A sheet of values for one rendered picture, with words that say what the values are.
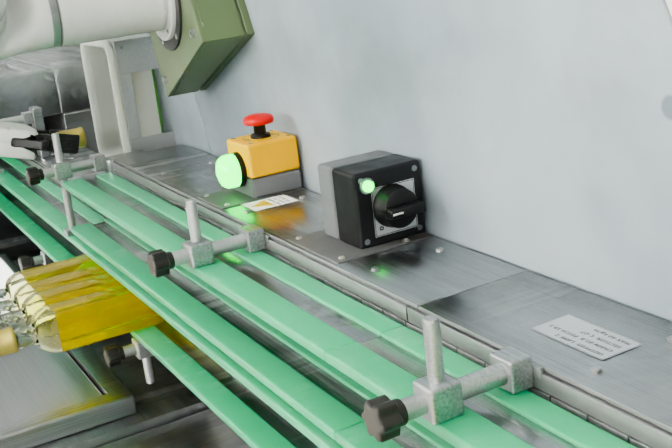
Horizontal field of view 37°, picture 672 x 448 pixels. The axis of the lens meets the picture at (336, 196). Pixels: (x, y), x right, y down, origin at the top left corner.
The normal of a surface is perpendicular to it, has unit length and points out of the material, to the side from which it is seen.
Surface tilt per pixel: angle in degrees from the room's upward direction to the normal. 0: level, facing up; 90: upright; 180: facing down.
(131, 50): 90
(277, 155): 90
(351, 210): 0
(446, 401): 90
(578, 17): 0
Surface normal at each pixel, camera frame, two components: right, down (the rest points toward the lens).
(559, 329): -0.11, -0.96
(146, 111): 0.48, 0.17
